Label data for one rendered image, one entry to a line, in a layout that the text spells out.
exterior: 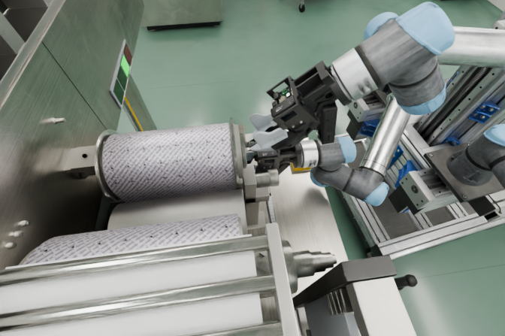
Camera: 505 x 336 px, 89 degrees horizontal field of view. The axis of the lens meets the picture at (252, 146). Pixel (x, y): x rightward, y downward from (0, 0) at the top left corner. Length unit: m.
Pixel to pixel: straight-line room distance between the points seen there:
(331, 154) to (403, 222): 1.16
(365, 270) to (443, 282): 1.78
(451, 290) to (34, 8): 2.17
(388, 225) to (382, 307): 1.49
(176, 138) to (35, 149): 0.22
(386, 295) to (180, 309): 0.18
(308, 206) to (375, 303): 0.63
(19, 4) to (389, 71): 0.67
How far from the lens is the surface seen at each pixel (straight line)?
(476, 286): 2.16
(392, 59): 0.43
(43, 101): 0.58
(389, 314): 0.29
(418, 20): 0.44
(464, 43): 0.68
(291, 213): 0.87
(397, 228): 1.78
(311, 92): 0.43
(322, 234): 0.86
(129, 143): 0.54
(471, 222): 2.02
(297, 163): 0.69
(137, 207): 0.56
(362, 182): 0.80
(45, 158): 0.56
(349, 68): 0.43
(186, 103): 2.48
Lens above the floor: 1.70
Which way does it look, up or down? 55 degrees down
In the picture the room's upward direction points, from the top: straight up
